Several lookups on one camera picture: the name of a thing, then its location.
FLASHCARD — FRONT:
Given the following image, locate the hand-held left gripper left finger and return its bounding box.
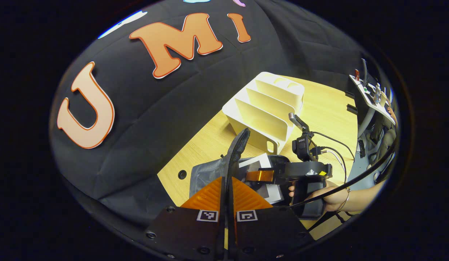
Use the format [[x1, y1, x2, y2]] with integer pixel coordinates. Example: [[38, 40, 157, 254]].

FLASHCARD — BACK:
[[145, 177, 226, 261]]

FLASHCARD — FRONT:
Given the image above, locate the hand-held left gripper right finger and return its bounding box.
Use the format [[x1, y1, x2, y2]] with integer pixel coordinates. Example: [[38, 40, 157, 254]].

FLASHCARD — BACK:
[[228, 178, 313, 261]]

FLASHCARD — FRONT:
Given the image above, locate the grey cover book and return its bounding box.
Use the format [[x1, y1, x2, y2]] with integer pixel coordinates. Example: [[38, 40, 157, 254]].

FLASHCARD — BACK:
[[239, 153, 284, 203]]

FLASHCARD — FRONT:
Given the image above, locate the grey schoolbag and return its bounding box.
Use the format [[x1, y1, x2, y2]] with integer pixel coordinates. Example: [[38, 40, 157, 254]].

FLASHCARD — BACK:
[[189, 128, 294, 203]]

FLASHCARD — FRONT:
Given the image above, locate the white bookshelf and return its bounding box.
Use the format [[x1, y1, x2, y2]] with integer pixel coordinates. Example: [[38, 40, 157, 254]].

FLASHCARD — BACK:
[[222, 71, 305, 155]]

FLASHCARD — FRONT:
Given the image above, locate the white side table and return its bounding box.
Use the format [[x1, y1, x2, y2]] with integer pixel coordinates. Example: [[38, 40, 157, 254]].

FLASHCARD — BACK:
[[349, 60, 397, 136]]

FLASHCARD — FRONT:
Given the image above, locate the black backdrop cloth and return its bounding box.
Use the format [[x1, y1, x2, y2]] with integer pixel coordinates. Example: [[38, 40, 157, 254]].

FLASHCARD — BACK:
[[49, 0, 366, 225]]

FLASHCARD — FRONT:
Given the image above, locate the thin black cable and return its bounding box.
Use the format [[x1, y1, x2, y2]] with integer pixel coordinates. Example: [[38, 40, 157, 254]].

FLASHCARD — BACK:
[[312, 130, 356, 161]]

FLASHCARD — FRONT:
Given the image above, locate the thick black cable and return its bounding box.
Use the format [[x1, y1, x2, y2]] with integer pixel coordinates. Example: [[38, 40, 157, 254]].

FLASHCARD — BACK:
[[290, 143, 397, 208]]

